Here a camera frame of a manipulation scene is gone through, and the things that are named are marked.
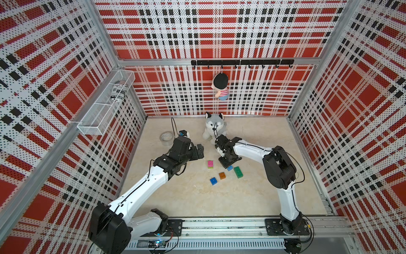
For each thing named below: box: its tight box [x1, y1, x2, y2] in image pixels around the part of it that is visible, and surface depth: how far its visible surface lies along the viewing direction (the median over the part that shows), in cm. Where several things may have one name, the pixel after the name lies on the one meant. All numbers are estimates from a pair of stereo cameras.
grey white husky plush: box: [202, 111, 228, 145], surface depth 95 cm
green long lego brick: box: [233, 166, 244, 179], surface depth 93 cm
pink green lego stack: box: [207, 160, 215, 169], surface depth 95 cm
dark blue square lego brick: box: [209, 177, 218, 186], surface depth 90 cm
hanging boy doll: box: [211, 72, 229, 101], surface depth 96 cm
